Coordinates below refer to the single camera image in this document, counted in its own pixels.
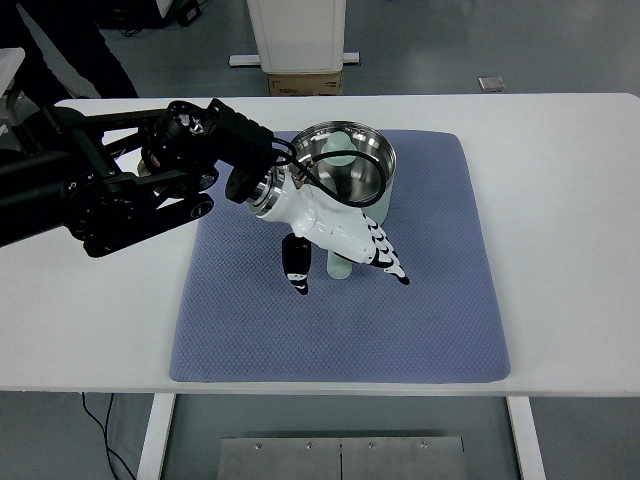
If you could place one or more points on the grey metal plate with screws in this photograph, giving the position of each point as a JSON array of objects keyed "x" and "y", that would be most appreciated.
[{"x": 300, "y": 460}]

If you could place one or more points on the white floor foot bar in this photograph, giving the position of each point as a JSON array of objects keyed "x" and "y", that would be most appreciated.
[{"x": 245, "y": 60}]

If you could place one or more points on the person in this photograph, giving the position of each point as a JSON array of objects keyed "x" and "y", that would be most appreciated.
[{"x": 85, "y": 55}]

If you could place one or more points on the white pedestal cabinet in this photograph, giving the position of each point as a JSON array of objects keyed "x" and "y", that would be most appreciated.
[{"x": 300, "y": 35}]

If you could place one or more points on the white side table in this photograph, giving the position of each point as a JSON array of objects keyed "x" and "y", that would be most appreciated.
[{"x": 10, "y": 57}]

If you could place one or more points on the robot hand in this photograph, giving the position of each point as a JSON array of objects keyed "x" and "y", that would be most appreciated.
[{"x": 325, "y": 225}]

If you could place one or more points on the white table leg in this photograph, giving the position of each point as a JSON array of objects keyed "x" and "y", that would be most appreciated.
[
  {"x": 527, "y": 440},
  {"x": 155, "y": 440}
]

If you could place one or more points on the glass lid with green knob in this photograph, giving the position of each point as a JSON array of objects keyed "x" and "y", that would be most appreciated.
[{"x": 340, "y": 147}]

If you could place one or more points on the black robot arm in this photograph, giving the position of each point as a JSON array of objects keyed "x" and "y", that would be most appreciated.
[{"x": 125, "y": 185}]

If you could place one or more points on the black box on floor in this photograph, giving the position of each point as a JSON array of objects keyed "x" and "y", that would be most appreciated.
[{"x": 188, "y": 14}]

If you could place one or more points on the brown cardboard box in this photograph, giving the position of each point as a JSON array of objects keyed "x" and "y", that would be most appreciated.
[{"x": 305, "y": 82}]

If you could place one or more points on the blue textured mat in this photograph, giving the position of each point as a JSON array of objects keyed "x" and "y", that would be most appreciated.
[{"x": 350, "y": 325}]

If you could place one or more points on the grey floor socket plate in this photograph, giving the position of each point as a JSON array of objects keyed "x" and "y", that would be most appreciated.
[{"x": 491, "y": 83}]

